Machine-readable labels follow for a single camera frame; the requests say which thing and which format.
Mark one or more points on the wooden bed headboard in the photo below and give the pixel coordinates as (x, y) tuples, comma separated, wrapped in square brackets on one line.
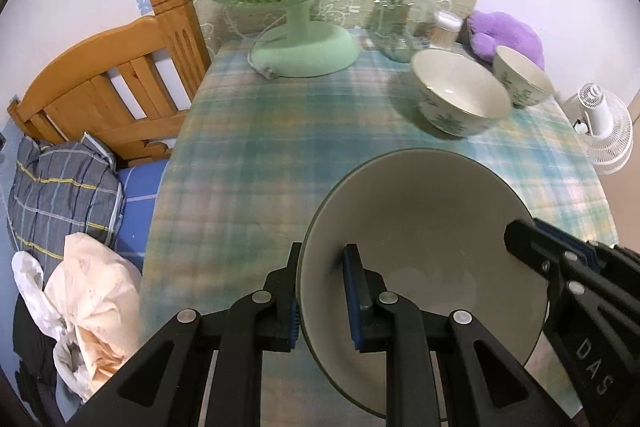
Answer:
[(90, 77)]

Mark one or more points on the glass jar with brown lid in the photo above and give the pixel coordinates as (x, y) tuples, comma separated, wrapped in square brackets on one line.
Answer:
[(422, 12)]

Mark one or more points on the blue bed sheet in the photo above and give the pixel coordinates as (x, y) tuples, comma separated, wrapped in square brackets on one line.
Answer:
[(137, 197)]

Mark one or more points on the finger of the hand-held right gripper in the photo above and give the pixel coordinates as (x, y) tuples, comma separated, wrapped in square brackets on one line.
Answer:
[(530, 242), (565, 235)]

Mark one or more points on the purple plush toy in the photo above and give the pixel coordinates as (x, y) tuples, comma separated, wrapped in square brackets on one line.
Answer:
[(505, 32)]

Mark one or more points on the clear glass mug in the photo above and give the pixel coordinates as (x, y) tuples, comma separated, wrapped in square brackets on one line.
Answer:
[(390, 27)]

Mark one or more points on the green floral ceramic bowl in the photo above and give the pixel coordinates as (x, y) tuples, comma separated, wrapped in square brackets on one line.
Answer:
[(460, 92), (525, 77), (425, 217)]

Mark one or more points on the grey plaid pillow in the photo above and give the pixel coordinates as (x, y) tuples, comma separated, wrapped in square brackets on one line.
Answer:
[(60, 197)]

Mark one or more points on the dark clothes pile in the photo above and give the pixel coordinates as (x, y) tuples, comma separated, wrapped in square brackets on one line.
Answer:
[(25, 357)]

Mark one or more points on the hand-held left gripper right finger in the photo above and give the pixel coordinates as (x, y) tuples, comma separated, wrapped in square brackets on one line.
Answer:
[(352, 287)]

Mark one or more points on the small white-lidded container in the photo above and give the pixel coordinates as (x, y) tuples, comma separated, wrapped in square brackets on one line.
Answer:
[(446, 29)]

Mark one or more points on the beige door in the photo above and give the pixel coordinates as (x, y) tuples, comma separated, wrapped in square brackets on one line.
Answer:
[(634, 112)]

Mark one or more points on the peach cloth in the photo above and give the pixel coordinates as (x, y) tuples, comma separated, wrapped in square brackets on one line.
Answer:
[(95, 287)]

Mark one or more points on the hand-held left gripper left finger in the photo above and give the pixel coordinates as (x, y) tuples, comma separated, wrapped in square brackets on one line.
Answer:
[(280, 302)]

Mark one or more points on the white plastic bag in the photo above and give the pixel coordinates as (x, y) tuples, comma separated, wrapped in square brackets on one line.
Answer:
[(30, 282)]

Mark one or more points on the white desk fan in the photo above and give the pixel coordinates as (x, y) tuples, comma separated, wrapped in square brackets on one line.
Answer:
[(605, 127)]

